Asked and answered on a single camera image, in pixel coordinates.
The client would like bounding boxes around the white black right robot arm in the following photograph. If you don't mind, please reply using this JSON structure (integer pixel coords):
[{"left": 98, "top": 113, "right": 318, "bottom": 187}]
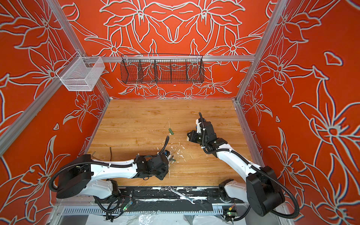
[{"left": 187, "top": 115, "right": 300, "bottom": 219}]

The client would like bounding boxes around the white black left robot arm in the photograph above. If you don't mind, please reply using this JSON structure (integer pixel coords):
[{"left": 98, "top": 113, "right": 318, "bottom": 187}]
[{"left": 49, "top": 136, "right": 171, "bottom": 199}]

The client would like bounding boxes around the silver wrench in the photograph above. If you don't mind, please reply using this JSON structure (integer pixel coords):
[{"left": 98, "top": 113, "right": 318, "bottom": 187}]
[{"left": 167, "top": 187, "right": 196, "bottom": 204}]

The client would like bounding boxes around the clear plastic bin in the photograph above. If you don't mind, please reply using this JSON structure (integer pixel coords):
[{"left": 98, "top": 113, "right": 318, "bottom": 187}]
[{"left": 56, "top": 56, "right": 105, "bottom": 92}]

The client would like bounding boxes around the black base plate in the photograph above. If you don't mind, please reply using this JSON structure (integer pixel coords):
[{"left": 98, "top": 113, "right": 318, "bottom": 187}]
[{"left": 119, "top": 186, "right": 244, "bottom": 204}]

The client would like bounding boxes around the black wire basket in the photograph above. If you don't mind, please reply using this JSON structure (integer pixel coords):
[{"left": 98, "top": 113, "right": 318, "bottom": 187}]
[{"left": 120, "top": 54, "right": 205, "bottom": 84}]

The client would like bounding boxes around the grey slotted cable duct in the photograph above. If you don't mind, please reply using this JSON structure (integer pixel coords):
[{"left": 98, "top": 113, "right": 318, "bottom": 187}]
[{"left": 61, "top": 206, "right": 224, "bottom": 216}]

